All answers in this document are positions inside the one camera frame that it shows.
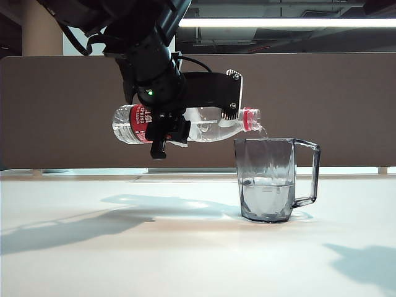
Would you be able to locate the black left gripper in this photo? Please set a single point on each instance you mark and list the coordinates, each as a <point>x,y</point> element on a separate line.
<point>162,91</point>

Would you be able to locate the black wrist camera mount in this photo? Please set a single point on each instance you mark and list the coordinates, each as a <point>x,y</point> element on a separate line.
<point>210,89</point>

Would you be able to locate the brown desk partition panel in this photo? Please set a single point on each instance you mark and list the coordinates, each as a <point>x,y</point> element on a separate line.
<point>309,108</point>

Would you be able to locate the clear grey plastic mug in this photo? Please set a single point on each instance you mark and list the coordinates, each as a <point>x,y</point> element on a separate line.
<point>266,185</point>

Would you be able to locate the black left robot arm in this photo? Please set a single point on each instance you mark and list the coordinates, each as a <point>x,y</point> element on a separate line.
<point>136,31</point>

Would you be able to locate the white partition foot bracket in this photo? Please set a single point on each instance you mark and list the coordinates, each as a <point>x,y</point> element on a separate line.
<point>382,170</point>
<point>37,172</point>

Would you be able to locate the red-label clear water bottle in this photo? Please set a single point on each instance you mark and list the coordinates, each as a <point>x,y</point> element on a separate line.
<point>210,127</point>

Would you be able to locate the white ceiling light strip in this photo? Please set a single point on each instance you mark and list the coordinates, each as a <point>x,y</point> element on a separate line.
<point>278,22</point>

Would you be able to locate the beige pillar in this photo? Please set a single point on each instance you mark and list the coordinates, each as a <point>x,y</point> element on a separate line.
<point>40,31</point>

